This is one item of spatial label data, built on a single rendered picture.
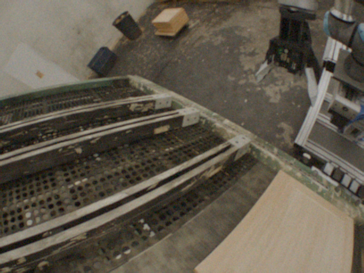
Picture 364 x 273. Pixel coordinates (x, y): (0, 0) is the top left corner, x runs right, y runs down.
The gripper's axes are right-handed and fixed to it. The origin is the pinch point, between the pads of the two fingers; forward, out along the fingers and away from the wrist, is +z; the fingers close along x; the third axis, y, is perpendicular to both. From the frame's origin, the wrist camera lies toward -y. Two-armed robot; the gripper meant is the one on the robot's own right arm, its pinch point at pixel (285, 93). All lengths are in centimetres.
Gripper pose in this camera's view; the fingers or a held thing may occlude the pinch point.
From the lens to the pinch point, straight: 44.7
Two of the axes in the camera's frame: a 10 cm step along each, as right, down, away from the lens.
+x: 6.9, 4.6, -5.6
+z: 1.3, 6.8, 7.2
